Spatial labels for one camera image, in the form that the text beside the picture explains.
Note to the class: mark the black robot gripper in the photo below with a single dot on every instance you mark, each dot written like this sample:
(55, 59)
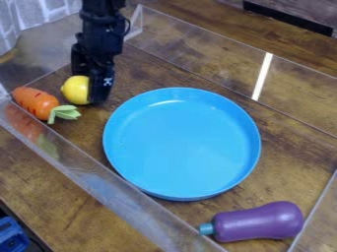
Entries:
(99, 43)

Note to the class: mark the yellow toy lemon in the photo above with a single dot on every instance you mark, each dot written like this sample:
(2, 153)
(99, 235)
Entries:
(75, 90)

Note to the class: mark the orange toy carrot green leaves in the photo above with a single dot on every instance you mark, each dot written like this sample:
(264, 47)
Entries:
(43, 105)

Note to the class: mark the blue round plastic tray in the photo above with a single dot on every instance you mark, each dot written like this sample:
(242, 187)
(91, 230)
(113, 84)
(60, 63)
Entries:
(182, 143)

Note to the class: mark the white lattice curtain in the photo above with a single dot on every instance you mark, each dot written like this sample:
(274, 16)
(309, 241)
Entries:
(24, 14)

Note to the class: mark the dark wooden furniture edge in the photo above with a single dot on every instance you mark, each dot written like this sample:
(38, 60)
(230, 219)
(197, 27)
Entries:
(287, 18)

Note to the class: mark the blue plastic object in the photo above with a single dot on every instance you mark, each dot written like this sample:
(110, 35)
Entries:
(14, 239)

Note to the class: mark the purple toy eggplant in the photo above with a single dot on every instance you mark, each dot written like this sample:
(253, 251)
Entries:
(276, 221)

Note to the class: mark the clear acrylic barrier wall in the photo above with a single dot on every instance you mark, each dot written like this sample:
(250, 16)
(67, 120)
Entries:
(272, 68)

